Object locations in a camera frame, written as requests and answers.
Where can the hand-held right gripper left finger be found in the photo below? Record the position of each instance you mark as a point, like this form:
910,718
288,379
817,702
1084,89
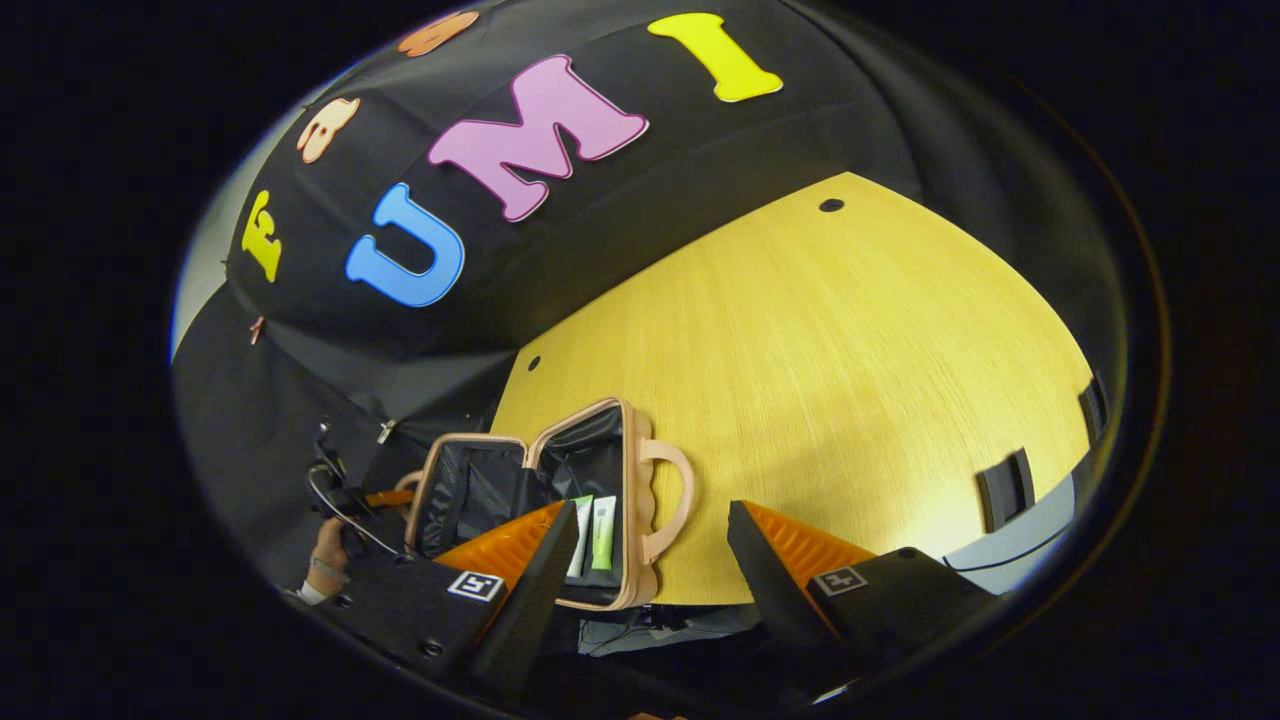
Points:
535,610

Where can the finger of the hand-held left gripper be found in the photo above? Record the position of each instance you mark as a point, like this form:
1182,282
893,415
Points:
392,497

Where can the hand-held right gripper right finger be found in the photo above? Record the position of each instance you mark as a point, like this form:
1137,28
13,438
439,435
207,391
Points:
775,590

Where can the silver clip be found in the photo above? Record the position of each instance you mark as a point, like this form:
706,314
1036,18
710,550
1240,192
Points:
385,430

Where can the pink clip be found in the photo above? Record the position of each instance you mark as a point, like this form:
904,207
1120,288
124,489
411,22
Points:
257,328

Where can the black backdrop cloth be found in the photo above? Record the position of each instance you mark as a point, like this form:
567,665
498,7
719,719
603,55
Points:
600,230

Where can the black table edge bracket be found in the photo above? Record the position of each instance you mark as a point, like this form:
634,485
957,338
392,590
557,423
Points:
1005,490

